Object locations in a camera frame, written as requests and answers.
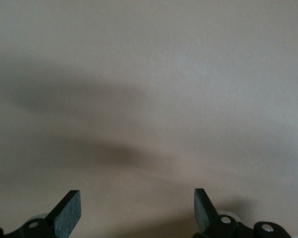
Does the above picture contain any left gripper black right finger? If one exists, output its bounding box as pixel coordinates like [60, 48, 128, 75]
[193, 188, 293, 238]

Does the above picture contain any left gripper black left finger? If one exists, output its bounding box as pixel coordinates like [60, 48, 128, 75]
[4, 189, 82, 238]

